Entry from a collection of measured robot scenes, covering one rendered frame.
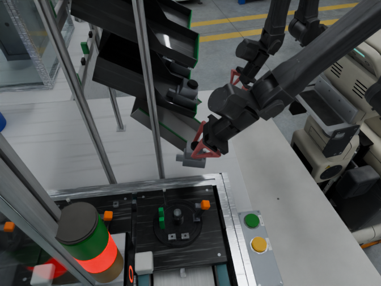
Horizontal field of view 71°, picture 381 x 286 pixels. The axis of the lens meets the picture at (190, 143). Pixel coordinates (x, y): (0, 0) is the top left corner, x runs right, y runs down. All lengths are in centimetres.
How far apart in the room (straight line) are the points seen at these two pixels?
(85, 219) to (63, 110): 110
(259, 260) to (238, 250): 6
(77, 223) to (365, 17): 56
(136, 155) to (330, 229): 75
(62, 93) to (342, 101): 126
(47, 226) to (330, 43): 54
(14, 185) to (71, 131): 102
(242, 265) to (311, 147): 69
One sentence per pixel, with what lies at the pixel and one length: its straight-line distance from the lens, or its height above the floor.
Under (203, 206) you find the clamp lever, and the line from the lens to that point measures 71.
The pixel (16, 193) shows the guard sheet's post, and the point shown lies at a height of 150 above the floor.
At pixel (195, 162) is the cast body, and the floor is 112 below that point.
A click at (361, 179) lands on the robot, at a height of 75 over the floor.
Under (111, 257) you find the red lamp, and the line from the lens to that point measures 40.
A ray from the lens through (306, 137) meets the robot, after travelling 133.
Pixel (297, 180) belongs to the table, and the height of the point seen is 86.
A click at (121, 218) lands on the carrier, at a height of 97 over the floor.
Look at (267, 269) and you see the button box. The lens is 79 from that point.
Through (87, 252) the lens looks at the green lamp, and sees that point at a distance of 35.
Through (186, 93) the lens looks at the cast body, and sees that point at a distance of 73.
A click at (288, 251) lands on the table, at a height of 86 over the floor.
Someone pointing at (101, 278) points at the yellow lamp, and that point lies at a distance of 44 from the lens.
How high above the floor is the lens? 169
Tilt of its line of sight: 48 degrees down
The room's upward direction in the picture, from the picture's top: straight up
